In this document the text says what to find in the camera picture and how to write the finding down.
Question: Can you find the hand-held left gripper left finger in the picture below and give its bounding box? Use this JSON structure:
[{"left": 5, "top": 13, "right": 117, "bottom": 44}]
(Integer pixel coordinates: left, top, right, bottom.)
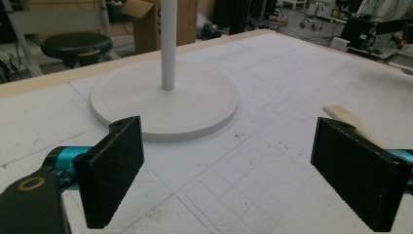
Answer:
[{"left": 43, "top": 115, "right": 145, "bottom": 229}]

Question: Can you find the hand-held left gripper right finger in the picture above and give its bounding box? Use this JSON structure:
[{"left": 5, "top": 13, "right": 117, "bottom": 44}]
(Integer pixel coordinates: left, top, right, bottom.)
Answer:
[{"left": 310, "top": 117, "right": 413, "bottom": 233}]

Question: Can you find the wooden spatula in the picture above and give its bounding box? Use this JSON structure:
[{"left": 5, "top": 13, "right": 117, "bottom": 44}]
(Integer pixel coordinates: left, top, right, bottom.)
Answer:
[{"left": 321, "top": 104, "right": 388, "bottom": 149}]

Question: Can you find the white round stand with pole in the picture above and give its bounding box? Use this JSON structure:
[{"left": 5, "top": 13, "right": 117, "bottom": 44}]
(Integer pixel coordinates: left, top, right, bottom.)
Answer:
[{"left": 90, "top": 0, "right": 240, "bottom": 143}]

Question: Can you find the black round stool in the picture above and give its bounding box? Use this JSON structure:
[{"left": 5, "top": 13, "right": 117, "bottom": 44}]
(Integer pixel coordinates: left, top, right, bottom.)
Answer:
[{"left": 40, "top": 31, "right": 114, "bottom": 68}]

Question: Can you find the black equipment on cart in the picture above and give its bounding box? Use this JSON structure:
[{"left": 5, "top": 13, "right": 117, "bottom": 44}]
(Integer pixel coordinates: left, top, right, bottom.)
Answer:
[{"left": 339, "top": 14, "right": 413, "bottom": 61}]

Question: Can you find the brown cardboard box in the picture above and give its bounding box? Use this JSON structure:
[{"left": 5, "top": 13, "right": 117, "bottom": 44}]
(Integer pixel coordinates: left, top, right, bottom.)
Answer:
[{"left": 120, "top": 0, "right": 199, "bottom": 55}]

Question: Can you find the wheeled chair base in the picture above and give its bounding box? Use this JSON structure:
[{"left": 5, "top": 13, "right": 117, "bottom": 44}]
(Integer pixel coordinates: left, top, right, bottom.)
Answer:
[{"left": 299, "top": 0, "right": 330, "bottom": 32}]

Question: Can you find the black bag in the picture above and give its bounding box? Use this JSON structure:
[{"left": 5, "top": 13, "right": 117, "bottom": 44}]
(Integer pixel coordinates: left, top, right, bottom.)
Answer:
[{"left": 201, "top": 22, "right": 223, "bottom": 41}]

